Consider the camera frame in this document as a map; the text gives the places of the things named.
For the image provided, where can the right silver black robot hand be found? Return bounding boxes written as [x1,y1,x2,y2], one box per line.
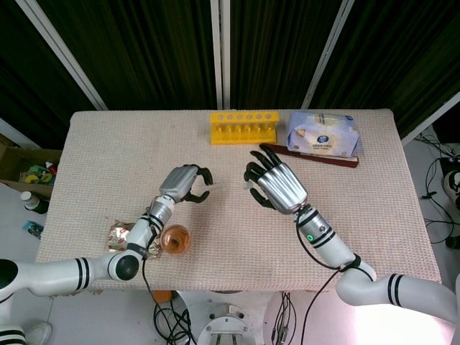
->
[243,149,310,216]

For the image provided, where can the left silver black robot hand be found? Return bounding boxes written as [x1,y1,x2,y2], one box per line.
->
[157,164,213,205]

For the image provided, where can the yellow test tube rack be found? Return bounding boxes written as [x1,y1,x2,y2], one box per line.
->
[209,110,280,146]

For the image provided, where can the clear tub of rubber bands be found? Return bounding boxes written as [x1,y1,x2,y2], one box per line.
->
[160,224,191,255]

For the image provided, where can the blue white tissue pack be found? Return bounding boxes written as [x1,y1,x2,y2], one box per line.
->
[285,110,364,158]

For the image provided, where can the beige waffle tablecloth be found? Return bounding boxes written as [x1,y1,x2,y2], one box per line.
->
[34,109,443,294]

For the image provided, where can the gold foil snack packet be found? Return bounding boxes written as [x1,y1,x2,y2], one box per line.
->
[106,219,162,258]

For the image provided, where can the dark green curtain panel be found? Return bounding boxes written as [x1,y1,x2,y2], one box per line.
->
[35,0,220,111]
[316,0,460,139]
[229,0,341,109]
[0,0,98,150]

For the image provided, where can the dark bottle with white cap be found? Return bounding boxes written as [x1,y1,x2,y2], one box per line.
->
[20,190,50,216]

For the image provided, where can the white robot torso base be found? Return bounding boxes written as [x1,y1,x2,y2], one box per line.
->
[175,290,285,345]

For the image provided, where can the small blue packet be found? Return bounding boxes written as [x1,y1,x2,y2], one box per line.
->
[23,220,45,239]

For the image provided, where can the brown cardboard box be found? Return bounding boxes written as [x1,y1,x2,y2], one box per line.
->
[0,134,63,193]

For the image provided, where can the white black floor device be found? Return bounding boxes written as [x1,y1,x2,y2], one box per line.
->
[441,168,460,208]

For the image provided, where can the white shoe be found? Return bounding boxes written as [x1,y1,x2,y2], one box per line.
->
[27,321,54,345]

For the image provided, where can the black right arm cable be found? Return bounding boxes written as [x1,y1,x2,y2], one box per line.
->
[295,211,362,345]

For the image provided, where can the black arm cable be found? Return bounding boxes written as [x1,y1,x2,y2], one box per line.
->
[142,206,161,345]
[295,211,362,345]

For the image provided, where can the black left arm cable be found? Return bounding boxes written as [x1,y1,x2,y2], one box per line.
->
[142,206,161,345]

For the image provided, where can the white frame post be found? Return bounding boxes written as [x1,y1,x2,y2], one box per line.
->
[401,91,460,147]
[300,0,357,109]
[209,0,231,109]
[0,117,39,149]
[16,0,109,111]

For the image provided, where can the black floor cable bundle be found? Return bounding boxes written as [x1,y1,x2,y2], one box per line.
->
[418,132,460,249]

